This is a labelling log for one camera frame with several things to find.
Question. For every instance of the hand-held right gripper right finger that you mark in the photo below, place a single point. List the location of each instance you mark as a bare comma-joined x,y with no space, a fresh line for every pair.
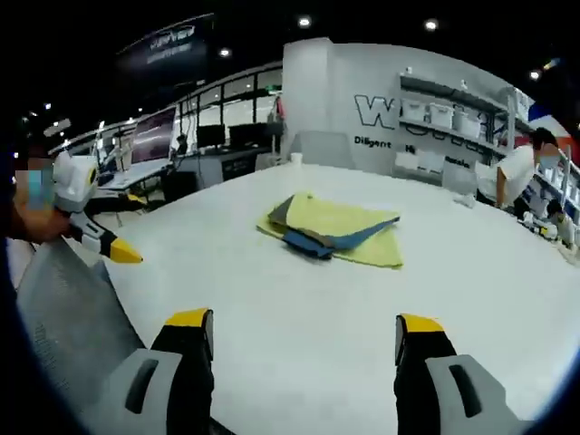
453,385

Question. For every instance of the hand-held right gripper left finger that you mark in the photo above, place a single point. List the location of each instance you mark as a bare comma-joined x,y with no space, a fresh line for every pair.
136,389

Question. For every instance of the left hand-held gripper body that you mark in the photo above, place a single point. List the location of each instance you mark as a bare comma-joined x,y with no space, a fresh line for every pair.
72,181

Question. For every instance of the yellow grey blue garment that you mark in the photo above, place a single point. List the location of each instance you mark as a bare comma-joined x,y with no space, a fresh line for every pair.
344,222

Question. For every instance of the person's left hand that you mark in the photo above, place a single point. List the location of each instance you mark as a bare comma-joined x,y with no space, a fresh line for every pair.
54,224

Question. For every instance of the grey mesh office chair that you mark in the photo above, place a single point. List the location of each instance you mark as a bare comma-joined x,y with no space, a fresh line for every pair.
68,308

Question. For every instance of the large purple display screen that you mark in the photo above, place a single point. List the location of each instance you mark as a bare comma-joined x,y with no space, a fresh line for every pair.
154,133

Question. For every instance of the black computer monitor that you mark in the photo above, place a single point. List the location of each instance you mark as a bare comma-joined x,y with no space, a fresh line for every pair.
210,136
247,135

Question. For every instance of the dark hanging banner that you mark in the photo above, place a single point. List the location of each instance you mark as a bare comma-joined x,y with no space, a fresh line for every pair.
167,50

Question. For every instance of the white paper cup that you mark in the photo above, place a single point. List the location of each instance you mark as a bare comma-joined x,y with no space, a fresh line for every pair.
296,159

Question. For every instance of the pink hanging cloth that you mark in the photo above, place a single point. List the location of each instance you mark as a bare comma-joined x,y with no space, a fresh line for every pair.
280,113

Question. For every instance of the grey chair back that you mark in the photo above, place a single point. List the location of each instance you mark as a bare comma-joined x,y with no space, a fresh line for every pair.
321,149

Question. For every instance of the white storage bin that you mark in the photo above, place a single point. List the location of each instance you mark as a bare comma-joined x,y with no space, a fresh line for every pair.
440,114
466,123

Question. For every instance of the grey metal shelf unit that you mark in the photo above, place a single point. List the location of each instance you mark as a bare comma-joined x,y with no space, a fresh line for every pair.
457,97

